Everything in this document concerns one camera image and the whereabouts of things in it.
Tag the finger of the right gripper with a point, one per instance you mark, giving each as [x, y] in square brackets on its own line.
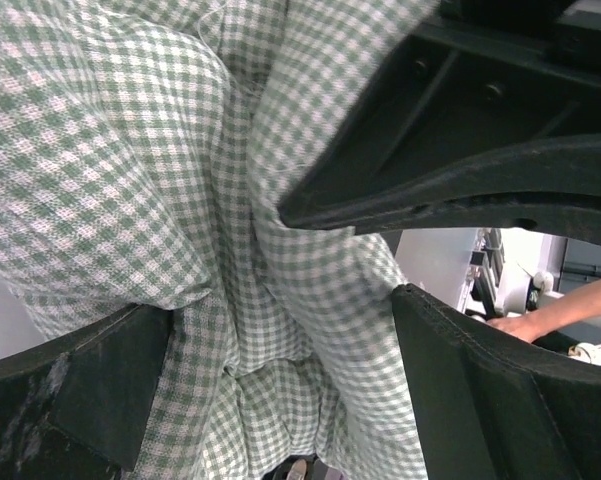
[450, 91]
[549, 186]

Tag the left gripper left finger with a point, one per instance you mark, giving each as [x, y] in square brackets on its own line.
[77, 407]

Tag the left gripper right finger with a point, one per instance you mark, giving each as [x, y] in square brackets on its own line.
[489, 406]

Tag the green checkered cushion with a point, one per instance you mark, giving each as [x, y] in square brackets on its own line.
[144, 146]

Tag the bare person forearm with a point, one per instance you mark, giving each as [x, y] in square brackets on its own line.
[578, 305]

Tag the bare person hand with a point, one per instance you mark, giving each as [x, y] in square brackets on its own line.
[526, 327]

